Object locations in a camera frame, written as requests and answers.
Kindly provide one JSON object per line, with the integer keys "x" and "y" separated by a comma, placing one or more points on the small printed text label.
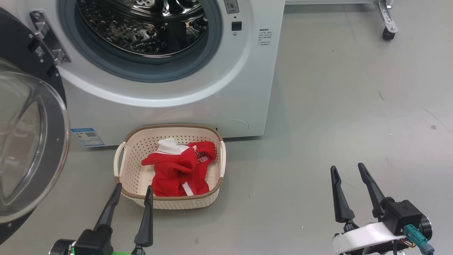
{"x": 264, "y": 37}

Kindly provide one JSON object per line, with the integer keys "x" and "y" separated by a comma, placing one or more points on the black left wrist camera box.
{"x": 92, "y": 242}

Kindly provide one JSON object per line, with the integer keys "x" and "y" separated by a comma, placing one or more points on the grey rolling stand with caster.
{"x": 387, "y": 24}

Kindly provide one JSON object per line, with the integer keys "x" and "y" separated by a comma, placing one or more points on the black cylindrical right gripper motor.
{"x": 426, "y": 225}

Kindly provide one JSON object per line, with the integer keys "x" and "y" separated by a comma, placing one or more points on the white front-load washing machine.
{"x": 240, "y": 88}

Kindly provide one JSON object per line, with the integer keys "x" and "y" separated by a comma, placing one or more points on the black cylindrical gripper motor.
{"x": 426, "y": 225}
{"x": 61, "y": 248}

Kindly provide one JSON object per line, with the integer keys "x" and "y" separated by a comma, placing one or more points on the black cylindrical left gripper motor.
{"x": 61, "y": 248}

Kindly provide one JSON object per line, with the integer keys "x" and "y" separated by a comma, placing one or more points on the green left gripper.
{"x": 124, "y": 253}

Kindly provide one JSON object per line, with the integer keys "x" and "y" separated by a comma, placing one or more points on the red and white garment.
{"x": 173, "y": 170}

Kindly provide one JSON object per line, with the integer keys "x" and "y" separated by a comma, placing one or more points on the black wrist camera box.
{"x": 92, "y": 242}
{"x": 403, "y": 214}

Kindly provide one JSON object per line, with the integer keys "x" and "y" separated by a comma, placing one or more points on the blue energy label sticker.
{"x": 87, "y": 137}

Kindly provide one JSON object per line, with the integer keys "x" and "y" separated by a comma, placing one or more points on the dark round glass washer door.
{"x": 39, "y": 141}

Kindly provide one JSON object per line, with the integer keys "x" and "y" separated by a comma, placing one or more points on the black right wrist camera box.
{"x": 403, "y": 214}

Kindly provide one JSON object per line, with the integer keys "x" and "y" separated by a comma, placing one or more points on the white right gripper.
{"x": 364, "y": 237}

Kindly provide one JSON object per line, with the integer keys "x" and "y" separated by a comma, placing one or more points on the cream perforated laundry basket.
{"x": 141, "y": 141}

